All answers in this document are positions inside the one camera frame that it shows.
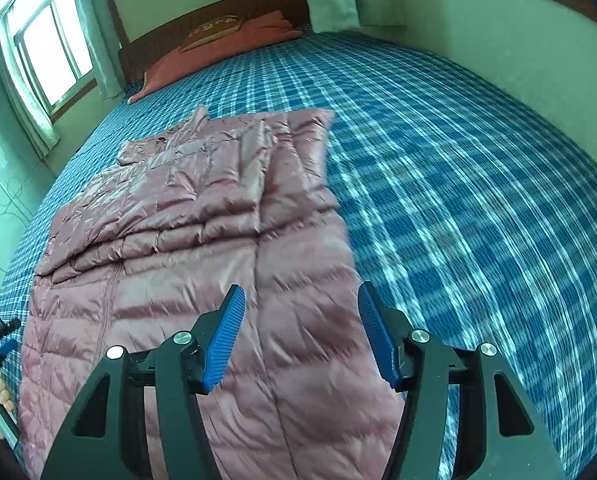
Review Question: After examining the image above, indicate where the pink down jacket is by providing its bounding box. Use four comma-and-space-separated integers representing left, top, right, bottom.
17, 105, 409, 480

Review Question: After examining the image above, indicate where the window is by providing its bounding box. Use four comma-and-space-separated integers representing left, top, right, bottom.
6, 0, 96, 116

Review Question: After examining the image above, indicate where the embroidered brown cushion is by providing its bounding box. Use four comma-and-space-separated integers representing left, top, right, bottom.
178, 12, 244, 52

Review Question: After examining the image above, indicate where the wardrobe with circle-patterned doors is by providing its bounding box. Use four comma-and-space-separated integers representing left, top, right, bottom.
0, 50, 58, 311

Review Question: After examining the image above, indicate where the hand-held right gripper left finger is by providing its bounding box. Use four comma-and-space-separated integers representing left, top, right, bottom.
41, 284, 246, 480

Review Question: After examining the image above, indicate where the orange-red pillow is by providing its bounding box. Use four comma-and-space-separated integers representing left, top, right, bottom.
128, 10, 304, 105

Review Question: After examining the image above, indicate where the bed with blue plaid sheet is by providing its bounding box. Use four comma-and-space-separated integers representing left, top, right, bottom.
0, 22, 597, 480

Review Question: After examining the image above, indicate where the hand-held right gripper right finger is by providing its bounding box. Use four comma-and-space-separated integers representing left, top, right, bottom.
357, 281, 567, 480

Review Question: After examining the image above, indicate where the dark wooden headboard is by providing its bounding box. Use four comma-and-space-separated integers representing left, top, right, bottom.
117, 0, 310, 86

